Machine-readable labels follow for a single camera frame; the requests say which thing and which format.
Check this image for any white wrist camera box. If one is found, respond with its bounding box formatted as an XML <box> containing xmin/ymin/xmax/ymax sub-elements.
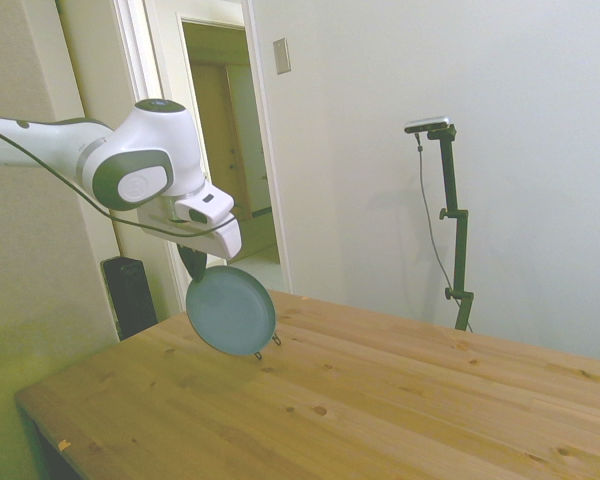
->
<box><xmin>173</xmin><ymin>180</ymin><xmax>236</xmax><ymax>225</ymax></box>

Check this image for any black speaker box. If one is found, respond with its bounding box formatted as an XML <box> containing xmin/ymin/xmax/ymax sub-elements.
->
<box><xmin>100</xmin><ymin>255</ymin><xmax>159</xmax><ymax>342</ymax></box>

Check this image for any wooden hallway door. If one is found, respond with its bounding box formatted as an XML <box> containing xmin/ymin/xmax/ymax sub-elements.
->
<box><xmin>190</xmin><ymin>59</ymin><xmax>254</xmax><ymax>227</ymax></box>

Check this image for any dark green camera stand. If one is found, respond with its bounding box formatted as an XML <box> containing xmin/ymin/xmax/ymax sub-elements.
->
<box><xmin>425</xmin><ymin>125</ymin><xmax>476</xmax><ymax>333</ymax></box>

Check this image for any white open door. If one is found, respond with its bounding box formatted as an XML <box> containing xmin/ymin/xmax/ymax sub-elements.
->
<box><xmin>144</xmin><ymin>0</ymin><xmax>227</xmax><ymax>290</ymax></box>

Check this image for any black wire plate rack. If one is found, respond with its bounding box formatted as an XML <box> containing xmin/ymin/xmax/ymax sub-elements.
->
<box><xmin>251</xmin><ymin>331</ymin><xmax>284</xmax><ymax>362</ymax></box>

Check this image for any white door frame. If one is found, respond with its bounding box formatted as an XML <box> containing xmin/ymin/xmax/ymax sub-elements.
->
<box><xmin>110</xmin><ymin>0</ymin><xmax>295</xmax><ymax>321</ymax></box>

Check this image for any teal round plate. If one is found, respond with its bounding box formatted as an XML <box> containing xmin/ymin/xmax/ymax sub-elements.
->
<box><xmin>185</xmin><ymin>265</ymin><xmax>278</xmax><ymax>358</ymax></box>

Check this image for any silver camera on stand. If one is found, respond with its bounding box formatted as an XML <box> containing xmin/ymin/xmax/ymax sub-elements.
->
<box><xmin>403</xmin><ymin>115</ymin><xmax>454</xmax><ymax>136</ymax></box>

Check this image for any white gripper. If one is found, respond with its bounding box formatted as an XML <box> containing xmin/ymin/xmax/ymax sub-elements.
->
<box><xmin>136</xmin><ymin>196</ymin><xmax>244</xmax><ymax>282</ymax></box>

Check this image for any beige wall switch plate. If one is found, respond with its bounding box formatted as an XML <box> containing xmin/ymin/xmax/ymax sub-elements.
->
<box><xmin>272</xmin><ymin>37</ymin><xmax>292</xmax><ymax>76</ymax></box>

